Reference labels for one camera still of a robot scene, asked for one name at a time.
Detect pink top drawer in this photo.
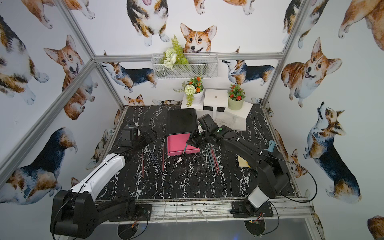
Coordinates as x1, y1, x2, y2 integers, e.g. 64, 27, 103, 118
167, 133, 200, 156

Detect green pot red flowers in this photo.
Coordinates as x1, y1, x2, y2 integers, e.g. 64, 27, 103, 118
228, 84, 245, 111

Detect dark blue pencil left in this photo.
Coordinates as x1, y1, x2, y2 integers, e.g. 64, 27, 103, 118
148, 147, 162, 172

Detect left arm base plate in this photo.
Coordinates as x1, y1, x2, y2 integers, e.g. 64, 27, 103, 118
109, 204, 153, 222

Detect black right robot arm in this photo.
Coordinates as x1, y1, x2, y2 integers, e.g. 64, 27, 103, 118
187, 114, 290, 213

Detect red pencil far left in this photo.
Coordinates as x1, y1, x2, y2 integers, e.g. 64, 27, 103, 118
141, 150, 145, 178

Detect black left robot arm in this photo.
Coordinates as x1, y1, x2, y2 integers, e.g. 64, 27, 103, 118
50, 125, 157, 239

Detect black drawer cabinet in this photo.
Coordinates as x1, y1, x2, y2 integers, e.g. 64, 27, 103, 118
166, 108, 198, 136

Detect teal plastic scoop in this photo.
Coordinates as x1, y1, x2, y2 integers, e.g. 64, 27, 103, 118
266, 140, 276, 153

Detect red pencil right group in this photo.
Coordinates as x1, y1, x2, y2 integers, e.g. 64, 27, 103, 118
210, 148, 220, 175

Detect white wire basket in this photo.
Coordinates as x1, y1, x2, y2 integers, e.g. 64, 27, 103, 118
151, 53, 219, 80

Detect white pot orange flowers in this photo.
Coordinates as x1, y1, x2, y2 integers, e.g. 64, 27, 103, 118
173, 76, 204, 107

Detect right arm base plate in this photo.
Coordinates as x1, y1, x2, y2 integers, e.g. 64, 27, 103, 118
230, 201, 274, 218

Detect green fern with white flowers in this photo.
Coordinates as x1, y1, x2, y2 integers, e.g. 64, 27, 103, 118
160, 35, 189, 69

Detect white wooden stand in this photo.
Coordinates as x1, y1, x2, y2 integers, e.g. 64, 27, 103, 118
191, 89, 253, 132

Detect yellow sticky note pad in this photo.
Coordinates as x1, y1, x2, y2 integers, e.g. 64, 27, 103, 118
238, 156, 251, 168

